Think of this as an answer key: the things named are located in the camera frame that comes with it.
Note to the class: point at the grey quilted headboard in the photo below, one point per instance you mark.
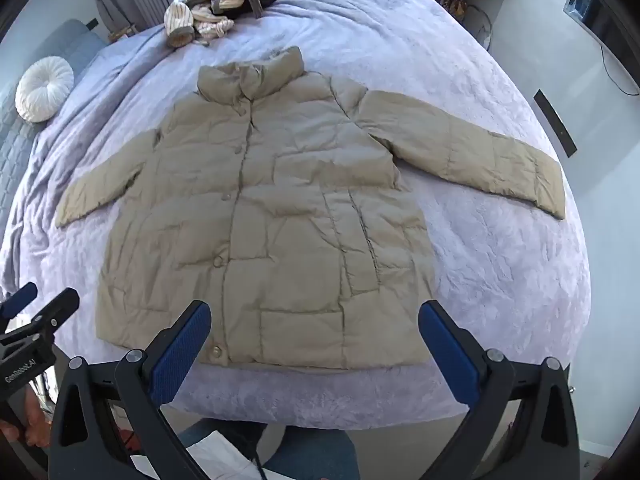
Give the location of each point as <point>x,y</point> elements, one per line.
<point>15,150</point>

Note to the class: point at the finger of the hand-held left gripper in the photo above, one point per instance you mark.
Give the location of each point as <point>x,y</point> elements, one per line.
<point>55,310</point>
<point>22,296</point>

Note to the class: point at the white paper bag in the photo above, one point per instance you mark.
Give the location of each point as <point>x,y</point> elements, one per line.
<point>220,460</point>

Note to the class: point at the black wall panel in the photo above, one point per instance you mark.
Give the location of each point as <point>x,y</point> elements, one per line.
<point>555,122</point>

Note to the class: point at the wall-mounted television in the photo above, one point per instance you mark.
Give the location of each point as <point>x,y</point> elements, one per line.
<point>600,20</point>

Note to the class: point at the round white pleated pillow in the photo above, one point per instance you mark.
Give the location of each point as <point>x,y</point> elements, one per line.
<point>44,89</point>

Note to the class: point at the cream striped robe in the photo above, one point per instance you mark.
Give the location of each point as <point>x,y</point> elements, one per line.
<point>182,17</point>

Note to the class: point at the person's left hand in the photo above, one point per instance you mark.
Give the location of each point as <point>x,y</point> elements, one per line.
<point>35,417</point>

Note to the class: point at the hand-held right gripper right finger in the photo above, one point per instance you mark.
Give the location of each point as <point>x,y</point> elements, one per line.
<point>450,355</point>

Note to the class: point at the round standing fan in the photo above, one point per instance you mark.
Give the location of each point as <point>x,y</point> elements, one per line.
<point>482,25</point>

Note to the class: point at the beige puffer jacket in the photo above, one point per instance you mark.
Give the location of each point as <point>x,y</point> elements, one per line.
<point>300,210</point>

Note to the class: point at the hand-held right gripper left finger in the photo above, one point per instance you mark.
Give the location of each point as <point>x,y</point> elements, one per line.
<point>182,355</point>

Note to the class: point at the lavender embossed blanket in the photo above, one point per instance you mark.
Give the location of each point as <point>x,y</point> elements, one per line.
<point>475,270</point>

